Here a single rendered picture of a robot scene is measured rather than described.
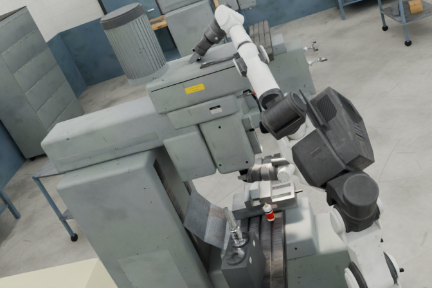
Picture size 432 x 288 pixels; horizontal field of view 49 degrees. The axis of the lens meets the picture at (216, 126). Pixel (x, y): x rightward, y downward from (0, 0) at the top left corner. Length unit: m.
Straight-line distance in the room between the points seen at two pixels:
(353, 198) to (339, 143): 0.25
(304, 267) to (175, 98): 1.15
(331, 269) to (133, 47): 1.52
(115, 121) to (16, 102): 4.97
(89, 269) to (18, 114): 6.90
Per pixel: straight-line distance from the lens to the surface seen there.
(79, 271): 0.42
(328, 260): 2.60
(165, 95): 2.12
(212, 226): 2.65
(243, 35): 1.92
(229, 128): 2.19
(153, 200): 2.33
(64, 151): 2.47
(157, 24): 8.35
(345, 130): 1.76
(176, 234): 2.45
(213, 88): 2.07
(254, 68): 1.81
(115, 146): 2.35
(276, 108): 1.72
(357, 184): 1.62
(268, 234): 2.46
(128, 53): 2.13
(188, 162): 2.30
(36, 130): 7.30
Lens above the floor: 2.52
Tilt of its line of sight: 25 degrees down
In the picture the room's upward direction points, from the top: 23 degrees counter-clockwise
